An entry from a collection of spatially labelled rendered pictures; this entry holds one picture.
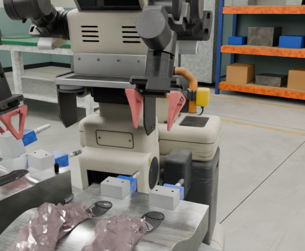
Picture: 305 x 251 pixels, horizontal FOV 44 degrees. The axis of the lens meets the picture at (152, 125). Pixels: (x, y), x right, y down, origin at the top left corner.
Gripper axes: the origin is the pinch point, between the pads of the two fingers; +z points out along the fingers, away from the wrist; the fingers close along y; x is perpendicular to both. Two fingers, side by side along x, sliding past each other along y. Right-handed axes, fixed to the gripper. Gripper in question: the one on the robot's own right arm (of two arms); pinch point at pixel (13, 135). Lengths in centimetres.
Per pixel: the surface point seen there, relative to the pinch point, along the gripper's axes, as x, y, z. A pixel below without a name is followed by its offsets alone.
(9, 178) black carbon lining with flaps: -8.9, 9.8, 5.1
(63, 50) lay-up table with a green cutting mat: 202, -240, 13
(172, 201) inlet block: 4.9, 40.6, 12.9
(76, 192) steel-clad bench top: 4.2, 11.5, 16.2
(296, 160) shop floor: 244, -28, 135
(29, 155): -2.9, 9.7, 2.9
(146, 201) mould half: 4.2, 34.5, 13.7
